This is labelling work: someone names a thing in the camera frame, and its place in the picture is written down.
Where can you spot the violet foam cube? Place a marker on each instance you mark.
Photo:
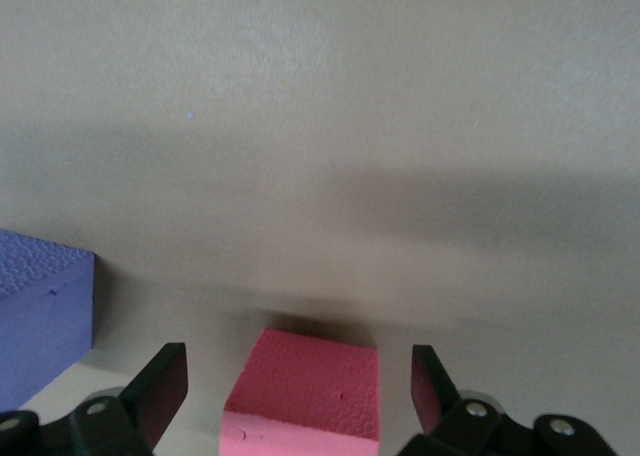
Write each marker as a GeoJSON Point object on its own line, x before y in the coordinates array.
{"type": "Point", "coordinates": [40, 316]}

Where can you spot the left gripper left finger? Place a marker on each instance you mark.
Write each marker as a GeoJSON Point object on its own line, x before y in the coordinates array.
{"type": "Point", "coordinates": [125, 416]}

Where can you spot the rose red foam cube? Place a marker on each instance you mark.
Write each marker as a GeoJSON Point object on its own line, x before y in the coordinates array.
{"type": "Point", "coordinates": [310, 386]}

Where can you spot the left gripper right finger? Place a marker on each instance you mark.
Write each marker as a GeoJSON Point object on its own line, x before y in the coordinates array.
{"type": "Point", "coordinates": [450, 421]}

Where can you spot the brown table mat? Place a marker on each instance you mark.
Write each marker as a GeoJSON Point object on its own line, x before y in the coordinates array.
{"type": "Point", "coordinates": [320, 126]}

